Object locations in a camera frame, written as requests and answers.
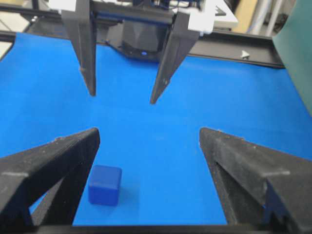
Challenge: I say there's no green backdrop sheet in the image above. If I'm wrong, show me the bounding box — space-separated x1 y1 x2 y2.
273 0 312 114

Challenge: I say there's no white table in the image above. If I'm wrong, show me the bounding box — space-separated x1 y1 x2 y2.
214 0 238 29

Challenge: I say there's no blue block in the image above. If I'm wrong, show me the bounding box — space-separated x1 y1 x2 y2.
88 165 122 206

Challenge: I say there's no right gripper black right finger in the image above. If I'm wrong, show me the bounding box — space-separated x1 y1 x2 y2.
199 128 312 232

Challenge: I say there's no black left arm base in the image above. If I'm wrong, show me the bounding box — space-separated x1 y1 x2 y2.
107 20 169 62

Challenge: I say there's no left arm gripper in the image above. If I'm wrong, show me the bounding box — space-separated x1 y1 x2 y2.
48 0 216 104

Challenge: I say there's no blue table mat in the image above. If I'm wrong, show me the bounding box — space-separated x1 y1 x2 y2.
0 34 312 226

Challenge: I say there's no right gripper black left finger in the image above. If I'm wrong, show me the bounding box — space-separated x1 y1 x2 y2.
0 128 100 227

